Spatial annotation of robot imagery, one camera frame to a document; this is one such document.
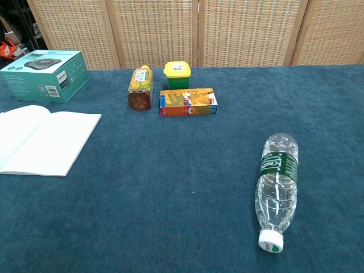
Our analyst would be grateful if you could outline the teal speaker product box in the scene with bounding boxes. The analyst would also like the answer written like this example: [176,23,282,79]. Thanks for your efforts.
[0,50,90,104]

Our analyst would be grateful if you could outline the orange yellow carton box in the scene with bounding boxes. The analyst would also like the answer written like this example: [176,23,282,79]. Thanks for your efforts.
[159,87,219,118]

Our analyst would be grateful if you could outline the blue table cloth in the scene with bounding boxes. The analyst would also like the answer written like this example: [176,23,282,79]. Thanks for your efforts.
[0,64,364,273]

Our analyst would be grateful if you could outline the orange bag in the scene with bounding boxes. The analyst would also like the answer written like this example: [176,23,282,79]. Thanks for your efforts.
[0,40,20,60]

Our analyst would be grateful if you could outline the brown tea bottle yellow label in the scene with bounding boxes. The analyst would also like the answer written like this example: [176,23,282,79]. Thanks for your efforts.
[127,65,154,111]

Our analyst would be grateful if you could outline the white notebook with yellow cover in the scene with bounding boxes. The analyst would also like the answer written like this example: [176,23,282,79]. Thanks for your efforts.
[0,105,102,177]

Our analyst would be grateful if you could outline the wooden woven folding screen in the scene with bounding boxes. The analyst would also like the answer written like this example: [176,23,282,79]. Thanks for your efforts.
[26,0,364,71]

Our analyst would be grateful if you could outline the clear water bottle green label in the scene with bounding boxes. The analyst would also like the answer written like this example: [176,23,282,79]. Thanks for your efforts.
[254,132,299,254]

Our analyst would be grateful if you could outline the green bin with yellow lid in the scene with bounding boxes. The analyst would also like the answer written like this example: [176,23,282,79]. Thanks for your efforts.
[163,60,192,90]

